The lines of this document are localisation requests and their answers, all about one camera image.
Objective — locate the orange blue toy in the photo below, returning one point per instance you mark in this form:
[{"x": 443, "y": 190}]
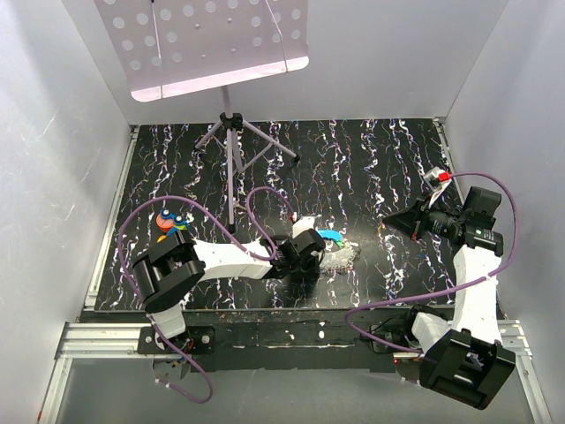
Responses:
[{"x": 168, "y": 222}]

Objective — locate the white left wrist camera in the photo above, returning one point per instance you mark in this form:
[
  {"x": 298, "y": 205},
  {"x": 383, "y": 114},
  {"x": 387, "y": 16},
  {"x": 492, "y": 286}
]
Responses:
[{"x": 304, "y": 223}]

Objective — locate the white perforated music stand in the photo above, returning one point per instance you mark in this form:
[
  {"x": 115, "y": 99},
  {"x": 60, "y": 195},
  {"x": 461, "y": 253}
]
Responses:
[{"x": 172, "y": 48}]

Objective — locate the aluminium rail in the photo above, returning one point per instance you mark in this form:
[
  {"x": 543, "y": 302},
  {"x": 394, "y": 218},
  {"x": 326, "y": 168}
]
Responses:
[{"x": 117, "y": 337}]

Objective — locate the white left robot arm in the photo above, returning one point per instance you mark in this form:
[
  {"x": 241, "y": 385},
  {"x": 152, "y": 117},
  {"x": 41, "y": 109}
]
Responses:
[{"x": 167, "y": 271}]

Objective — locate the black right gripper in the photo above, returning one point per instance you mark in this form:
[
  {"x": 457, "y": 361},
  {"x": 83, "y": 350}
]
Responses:
[{"x": 404, "y": 220}]

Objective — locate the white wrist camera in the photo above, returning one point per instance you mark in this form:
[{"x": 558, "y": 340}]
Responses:
[
  {"x": 304, "y": 223},
  {"x": 437, "y": 180}
]

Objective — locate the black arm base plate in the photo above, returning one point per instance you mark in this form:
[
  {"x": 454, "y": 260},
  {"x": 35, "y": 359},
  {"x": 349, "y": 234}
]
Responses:
[{"x": 285, "y": 339}]

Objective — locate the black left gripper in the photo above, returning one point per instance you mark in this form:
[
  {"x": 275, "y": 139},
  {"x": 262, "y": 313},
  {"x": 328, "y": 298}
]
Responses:
[{"x": 312, "y": 271}]

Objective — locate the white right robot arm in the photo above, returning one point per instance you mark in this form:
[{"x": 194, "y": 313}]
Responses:
[{"x": 464, "y": 358}]

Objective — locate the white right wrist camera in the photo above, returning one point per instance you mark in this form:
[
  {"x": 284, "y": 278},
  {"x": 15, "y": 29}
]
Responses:
[{"x": 437, "y": 180}]

